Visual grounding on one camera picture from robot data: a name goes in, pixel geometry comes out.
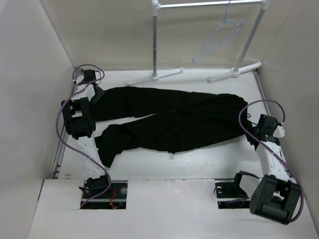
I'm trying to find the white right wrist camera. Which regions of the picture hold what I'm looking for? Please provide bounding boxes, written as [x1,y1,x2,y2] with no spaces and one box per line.
[273,123,286,138]

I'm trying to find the white garment rack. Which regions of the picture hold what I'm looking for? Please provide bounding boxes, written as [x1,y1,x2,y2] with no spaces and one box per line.
[125,0,270,86]

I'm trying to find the black trousers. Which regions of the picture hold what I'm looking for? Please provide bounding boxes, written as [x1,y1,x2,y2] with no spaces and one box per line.
[92,87,252,167]

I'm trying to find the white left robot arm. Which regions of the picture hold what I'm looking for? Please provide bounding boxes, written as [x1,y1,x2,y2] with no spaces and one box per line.
[56,69,112,200]

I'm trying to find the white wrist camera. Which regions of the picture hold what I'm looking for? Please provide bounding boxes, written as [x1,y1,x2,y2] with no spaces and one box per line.
[273,123,286,138]
[72,74,84,86]

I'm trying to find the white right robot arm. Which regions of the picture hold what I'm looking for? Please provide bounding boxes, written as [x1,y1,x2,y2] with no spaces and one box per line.
[231,115,302,225]

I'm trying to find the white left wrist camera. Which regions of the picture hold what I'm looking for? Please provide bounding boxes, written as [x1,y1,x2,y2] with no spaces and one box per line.
[72,74,84,86]

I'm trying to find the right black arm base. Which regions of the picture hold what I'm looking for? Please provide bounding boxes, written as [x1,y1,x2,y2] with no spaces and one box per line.
[213,181,250,209]

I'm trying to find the left aluminium table rail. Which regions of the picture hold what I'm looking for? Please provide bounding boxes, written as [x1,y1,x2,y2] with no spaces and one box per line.
[51,82,78,179]

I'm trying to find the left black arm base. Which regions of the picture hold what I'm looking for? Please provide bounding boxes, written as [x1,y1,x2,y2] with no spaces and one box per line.
[80,181,128,210]

